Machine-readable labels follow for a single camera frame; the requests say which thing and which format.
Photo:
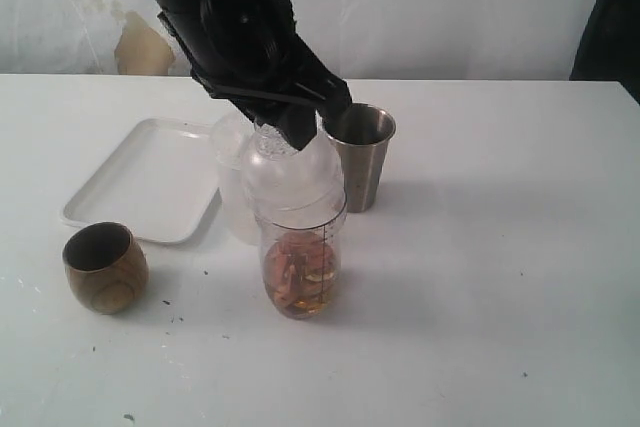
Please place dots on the clear plastic shaker cup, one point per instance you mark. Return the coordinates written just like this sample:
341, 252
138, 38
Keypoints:
326, 217

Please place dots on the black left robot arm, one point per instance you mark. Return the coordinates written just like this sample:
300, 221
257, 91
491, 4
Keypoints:
249, 53

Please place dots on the white plastic tray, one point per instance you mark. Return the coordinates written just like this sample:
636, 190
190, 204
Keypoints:
159, 182

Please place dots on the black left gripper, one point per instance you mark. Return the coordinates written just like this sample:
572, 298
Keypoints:
248, 51

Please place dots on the frosted plastic container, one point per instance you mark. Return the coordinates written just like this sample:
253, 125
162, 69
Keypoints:
230, 137

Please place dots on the dark object at right edge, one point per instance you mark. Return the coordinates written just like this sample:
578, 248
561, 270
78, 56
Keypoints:
609, 46

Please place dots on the stainless steel cup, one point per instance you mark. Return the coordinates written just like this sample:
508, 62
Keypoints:
361, 137

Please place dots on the brown wooden cup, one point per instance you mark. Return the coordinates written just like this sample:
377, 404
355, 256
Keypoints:
106, 268

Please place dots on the chopped food pieces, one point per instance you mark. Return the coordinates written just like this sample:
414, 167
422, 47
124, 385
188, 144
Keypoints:
300, 271

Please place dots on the clear shaker strainer lid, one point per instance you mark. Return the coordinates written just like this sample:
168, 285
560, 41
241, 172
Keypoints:
277, 176

